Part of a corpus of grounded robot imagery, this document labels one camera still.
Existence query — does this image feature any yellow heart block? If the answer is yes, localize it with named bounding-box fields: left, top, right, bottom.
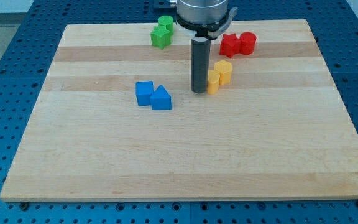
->
left=207, top=70, right=220, bottom=95

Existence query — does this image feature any blue triangle block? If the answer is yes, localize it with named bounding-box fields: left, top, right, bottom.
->
left=150, top=85, right=172, bottom=110

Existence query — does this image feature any wooden board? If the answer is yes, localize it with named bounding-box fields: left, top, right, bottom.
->
left=0, top=19, right=358, bottom=202

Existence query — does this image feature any green star block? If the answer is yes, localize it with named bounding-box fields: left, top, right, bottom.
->
left=150, top=26, right=171, bottom=49

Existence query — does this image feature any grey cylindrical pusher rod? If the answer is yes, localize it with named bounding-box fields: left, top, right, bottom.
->
left=191, top=37, right=211, bottom=93

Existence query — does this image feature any red cylinder block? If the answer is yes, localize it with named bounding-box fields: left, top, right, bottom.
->
left=239, top=32, right=257, bottom=55

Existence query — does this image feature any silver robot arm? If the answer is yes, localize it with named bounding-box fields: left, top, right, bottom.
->
left=175, top=0, right=238, bottom=40

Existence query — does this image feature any red star block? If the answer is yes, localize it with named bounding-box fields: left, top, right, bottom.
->
left=219, top=34, right=241, bottom=58

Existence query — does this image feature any blue cube block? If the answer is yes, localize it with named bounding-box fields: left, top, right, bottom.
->
left=135, top=81, right=154, bottom=106

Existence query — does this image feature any yellow hexagon block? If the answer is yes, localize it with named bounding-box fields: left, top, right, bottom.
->
left=214, top=60, right=232, bottom=85

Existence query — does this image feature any green cylinder block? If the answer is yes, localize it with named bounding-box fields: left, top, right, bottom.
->
left=157, top=15, right=174, bottom=35

